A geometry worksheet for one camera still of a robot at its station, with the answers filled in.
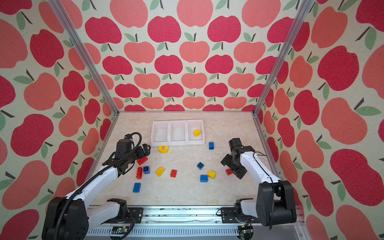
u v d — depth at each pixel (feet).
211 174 2.83
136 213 2.45
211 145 3.23
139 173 2.83
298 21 2.42
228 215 2.41
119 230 2.35
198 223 2.41
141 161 3.05
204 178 2.84
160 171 2.90
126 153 2.17
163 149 3.16
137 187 2.69
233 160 2.35
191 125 3.61
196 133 3.43
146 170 2.83
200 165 2.98
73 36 2.58
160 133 3.52
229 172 2.87
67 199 1.41
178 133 3.53
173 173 2.91
